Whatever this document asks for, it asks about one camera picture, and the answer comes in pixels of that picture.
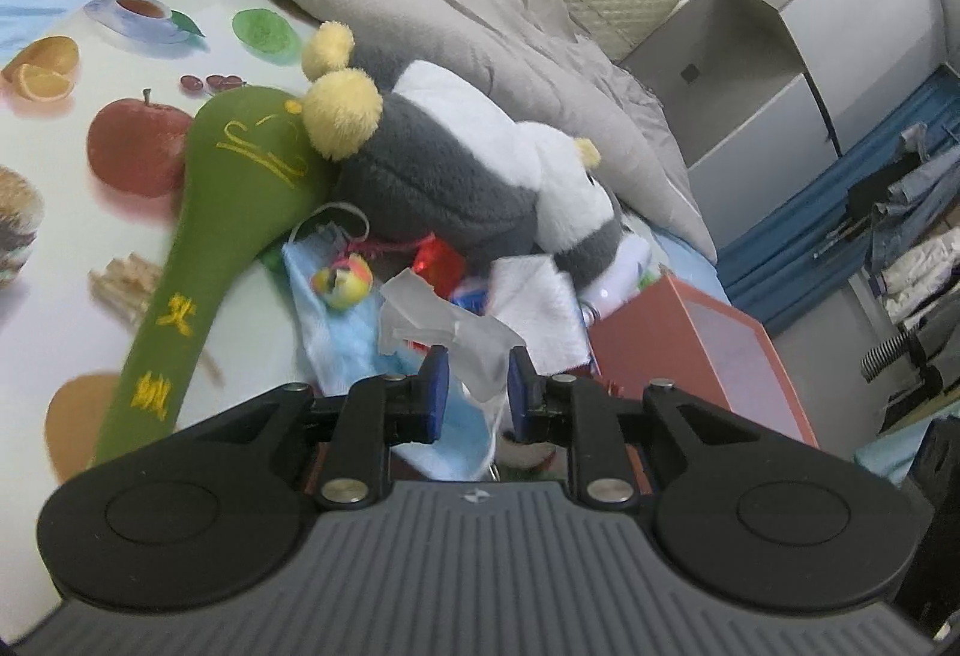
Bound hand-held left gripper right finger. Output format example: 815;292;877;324
508;347;752;508

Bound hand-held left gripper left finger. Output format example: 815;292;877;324
176;347;451;511

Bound translucent plastic wrapper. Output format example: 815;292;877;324
379;269;526;403

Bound blue face mask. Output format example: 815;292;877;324
281;221;497;481

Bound red foil packet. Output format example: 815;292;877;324
412;234;467;301

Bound orange cardboard box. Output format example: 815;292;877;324
589;273;820;471

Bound white tissue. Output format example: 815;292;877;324
487;254;590;376

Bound small colourful ball toy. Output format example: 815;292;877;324
311;253;374;310

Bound grey white penguin plush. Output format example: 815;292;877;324
300;20;640;286

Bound green plush massage hammer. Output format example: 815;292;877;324
94;82;335;469

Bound blue curtain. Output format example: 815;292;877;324
720;67;960;336

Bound grey quilt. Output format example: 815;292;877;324
196;0;719;264

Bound black clamp with coiled spring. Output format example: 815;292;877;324
861;324;947;418

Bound fruit printed tablecloth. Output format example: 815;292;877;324
0;0;353;486

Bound white clothes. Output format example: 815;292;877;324
877;236;960;321

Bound blue denim jeans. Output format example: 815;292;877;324
870;123;960;268

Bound grey cabinet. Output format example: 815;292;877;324
622;0;960;249

